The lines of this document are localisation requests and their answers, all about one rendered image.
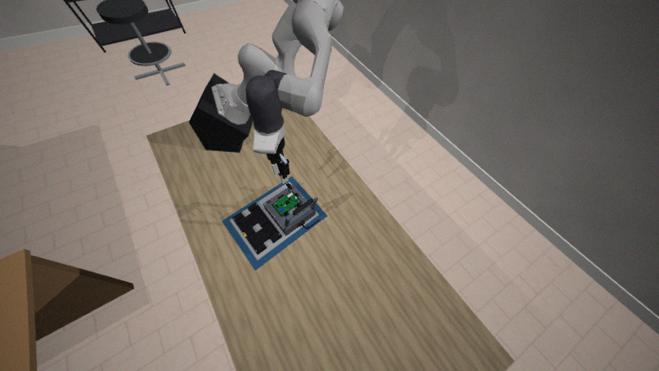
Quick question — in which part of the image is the green circuit board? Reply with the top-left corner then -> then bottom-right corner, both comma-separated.
273,192 -> 300,215

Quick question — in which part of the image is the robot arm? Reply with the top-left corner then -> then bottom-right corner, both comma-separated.
212,0 -> 343,154

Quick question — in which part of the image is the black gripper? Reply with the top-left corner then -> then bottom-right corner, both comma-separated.
267,137 -> 289,184

